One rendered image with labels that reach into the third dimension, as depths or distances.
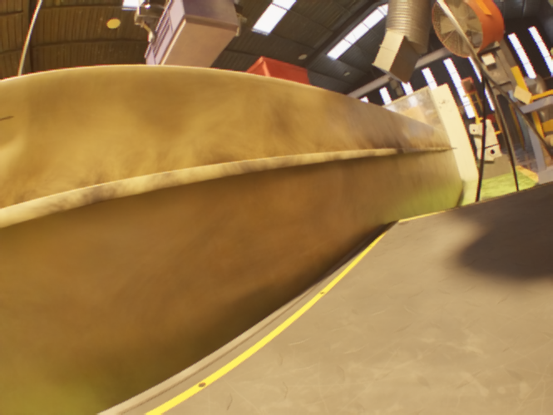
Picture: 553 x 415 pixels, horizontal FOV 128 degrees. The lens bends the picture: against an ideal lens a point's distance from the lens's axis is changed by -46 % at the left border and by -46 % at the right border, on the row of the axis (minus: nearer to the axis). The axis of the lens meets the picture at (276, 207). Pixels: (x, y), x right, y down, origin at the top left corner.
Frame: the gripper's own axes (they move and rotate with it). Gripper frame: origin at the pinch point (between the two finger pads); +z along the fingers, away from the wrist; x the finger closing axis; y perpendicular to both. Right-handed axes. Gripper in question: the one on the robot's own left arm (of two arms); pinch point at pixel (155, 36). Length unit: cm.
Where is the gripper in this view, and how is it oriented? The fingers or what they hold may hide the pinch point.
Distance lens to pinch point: 89.0
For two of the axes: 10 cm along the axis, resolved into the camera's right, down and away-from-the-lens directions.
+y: -6.3, 1.9, 7.5
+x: -7.2, 2.1, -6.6
